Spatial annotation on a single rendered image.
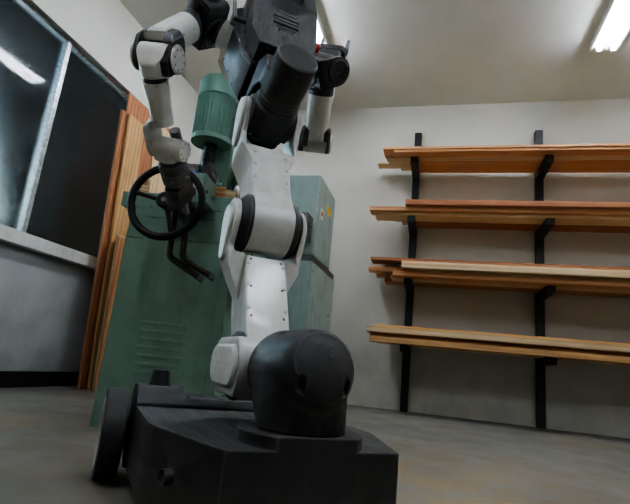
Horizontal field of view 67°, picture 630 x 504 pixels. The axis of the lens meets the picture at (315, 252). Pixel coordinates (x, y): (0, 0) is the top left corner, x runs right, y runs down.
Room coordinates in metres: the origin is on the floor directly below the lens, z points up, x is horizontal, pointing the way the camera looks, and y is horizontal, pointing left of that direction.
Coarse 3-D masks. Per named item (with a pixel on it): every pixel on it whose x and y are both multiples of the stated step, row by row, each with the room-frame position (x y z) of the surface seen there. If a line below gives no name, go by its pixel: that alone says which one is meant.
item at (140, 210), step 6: (138, 210) 1.83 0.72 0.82; (144, 210) 1.83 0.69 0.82; (150, 210) 1.83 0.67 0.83; (156, 210) 1.83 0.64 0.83; (162, 210) 1.82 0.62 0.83; (150, 216) 1.83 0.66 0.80; (156, 216) 1.83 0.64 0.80; (162, 216) 1.82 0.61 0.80; (204, 216) 1.80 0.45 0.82; (210, 216) 1.80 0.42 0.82; (216, 216) 1.80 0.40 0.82; (222, 216) 1.80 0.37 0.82
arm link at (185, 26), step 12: (180, 12) 1.21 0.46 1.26; (156, 24) 1.13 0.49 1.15; (168, 24) 1.14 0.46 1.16; (180, 24) 1.17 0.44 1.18; (192, 24) 1.21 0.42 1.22; (144, 36) 1.15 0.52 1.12; (156, 36) 1.14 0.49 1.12; (168, 36) 1.12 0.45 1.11; (180, 36) 1.14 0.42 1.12; (192, 36) 1.22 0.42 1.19; (132, 48) 1.14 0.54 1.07; (180, 48) 1.15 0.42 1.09; (132, 60) 1.16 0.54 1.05; (180, 60) 1.16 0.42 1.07; (180, 72) 1.18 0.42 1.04
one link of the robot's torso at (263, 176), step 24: (240, 120) 1.18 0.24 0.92; (240, 144) 1.18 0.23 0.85; (288, 144) 1.27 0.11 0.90; (240, 168) 1.21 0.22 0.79; (264, 168) 1.16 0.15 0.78; (288, 168) 1.20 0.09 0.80; (240, 192) 1.23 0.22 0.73; (264, 192) 1.12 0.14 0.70; (288, 192) 1.16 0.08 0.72; (264, 216) 1.08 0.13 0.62; (288, 216) 1.11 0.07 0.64; (240, 240) 1.10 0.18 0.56; (264, 240) 1.10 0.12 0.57; (288, 240) 1.12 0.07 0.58
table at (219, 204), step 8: (128, 192) 1.84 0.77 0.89; (144, 192) 1.83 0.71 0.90; (136, 200) 1.84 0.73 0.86; (144, 200) 1.83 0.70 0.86; (152, 200) 1.83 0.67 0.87; (192, 200) 1.71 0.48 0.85; (208, 200) 1.72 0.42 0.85; (216, 200) 1.80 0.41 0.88; (224, 200) 1.80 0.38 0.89; (208, 208) 1.77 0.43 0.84; (216, 208) 1.80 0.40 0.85; (224, 208) 1.80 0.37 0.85
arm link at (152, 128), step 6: (150, 120) 1.26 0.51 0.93; (156, 120) 1.25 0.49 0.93; (162, 120) 1.25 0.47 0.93; (168, 120) 1.26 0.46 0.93; (144, 126) 1.28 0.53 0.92; (150, 126) 1.28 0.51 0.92; (156, 126) 1.27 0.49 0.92; (162, 126) 1.27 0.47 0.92; (168, 126) 1.27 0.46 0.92; (144, 132) 1.30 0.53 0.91; (150, 132) 1.30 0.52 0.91; (156, 132) 1.33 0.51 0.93; (144, 138) 1.32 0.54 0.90; (150, 138) 1.31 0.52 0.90; (150, 144) 1.32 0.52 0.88; (150, 150) 1.34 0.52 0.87
